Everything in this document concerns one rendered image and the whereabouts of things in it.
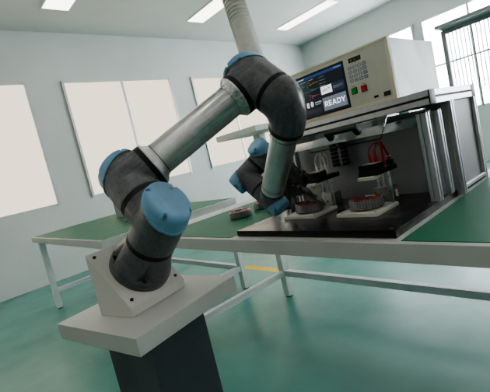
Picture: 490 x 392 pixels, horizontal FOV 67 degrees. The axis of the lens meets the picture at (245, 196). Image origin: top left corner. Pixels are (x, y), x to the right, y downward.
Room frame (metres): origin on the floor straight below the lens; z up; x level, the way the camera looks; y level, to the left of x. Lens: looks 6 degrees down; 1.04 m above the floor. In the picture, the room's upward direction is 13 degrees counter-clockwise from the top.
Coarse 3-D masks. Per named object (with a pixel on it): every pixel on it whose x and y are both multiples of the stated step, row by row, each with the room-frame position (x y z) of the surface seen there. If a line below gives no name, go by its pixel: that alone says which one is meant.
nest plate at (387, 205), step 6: (384, 204) 1.22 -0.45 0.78; (390, 204) 1.19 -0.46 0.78; (396, 204) 1.20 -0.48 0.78; (348, 210) 1.25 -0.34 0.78; (372, 210) 1.17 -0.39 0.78; (378, 210) 1.15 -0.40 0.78; (384, 210) 1.15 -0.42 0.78; (342, 216) 1.21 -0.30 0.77; (348, 216) 1.19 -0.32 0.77; (354, 216) 1.18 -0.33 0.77; (360, 216) 1.16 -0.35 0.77; (366, 216) 1.14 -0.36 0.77; (372, 216) 1.13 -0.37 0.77
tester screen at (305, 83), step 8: (320, 72) 1.43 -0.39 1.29; (328, 72) 1.40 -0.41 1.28; (336, 72) 1.38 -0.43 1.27; (304, 80) 1.49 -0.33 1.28; (312, 80) 1.46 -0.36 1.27; (320, 80) 1.43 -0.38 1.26; (328, 80) 1.41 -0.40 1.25; (336, 80) 1.38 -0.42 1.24; (344, 80) 1.36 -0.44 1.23; (304, 88) 1.49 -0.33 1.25; (312, 88) 1.47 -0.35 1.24; (344, 88) 1.36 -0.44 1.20; (304, 96) 1.50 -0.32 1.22; (312, 96) 1.47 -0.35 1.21; (320, 96) 1.44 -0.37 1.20; (320, 104) 1.45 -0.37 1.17; (320, 112) 1.45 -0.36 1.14
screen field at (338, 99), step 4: (344, 92) 1.37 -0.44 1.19; (328, 96) 1.42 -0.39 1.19; (332, 96) 1.40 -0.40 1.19; (336, 96) 1.39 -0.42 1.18; (340, 96) 1.38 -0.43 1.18; (344, 96) 1.37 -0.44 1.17; (324, 100) 1.43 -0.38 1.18; (328, 100) 1.42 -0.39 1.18; (332, 100) 1.41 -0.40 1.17; (336, 100) 1.39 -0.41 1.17; (340, 100) 1.38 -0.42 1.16; (344, 100) 1.37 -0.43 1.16; (324, 104) 1.43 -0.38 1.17; (328, 104) 1.42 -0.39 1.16; (332, 104) 1.41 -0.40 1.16; (336, 104) 1.40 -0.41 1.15; (340, 104) 1.38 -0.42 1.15; (344, 104) 1.37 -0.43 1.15; (324, 108) 1.44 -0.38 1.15; (328, 108) 1.42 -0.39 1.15; (332, 108) 1.41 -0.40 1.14
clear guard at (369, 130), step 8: (408, 112) 1.12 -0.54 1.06; (368, 120) 1.07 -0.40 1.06; (376, 120) 1.04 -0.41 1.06; (384, 120) 1.02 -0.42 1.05; (368, 128) 1.04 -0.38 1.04; (376, 128) 1.02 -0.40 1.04; (320, 136) 1.18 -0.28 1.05; (336, 136) 1.12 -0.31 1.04; (344, 136) 1.10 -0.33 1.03; (352, 136) 1.07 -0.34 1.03; (360, 136) 1.05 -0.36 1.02; (368, 136) 1.03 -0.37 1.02; (376, 136) 1.00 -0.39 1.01; (320, 144) 1.16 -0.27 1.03; (328, 144) 1.13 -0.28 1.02; (336, 144) 1.10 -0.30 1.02; (344, 144) 1.08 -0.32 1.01; (352, 144) 1.05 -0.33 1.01; (312, 152) 1.16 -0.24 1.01
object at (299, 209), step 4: (308, 200) 1.44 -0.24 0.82; (312, 200) 1.43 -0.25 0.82; (296, 204) 1.41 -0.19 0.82; (300, 204) 1.42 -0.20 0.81; (304, 204) 1.43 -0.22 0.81; (308, 204) 1.36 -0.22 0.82; (312, 204) 1.35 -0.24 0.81; (316, 204) 1.35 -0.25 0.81; (296, 208) 1.39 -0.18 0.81; (300, 208) 1.37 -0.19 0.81; (304, 208) 1.36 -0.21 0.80; (308, 208) 1.35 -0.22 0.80; (312, 208) 1.35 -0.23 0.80; (316, 208) 1.35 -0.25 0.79; (320, 208) 1.36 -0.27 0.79; (296, 212) 1.39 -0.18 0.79; (300, 212) 1.37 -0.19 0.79; (304, 212) 1.36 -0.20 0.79; (308, 212) 1.36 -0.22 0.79
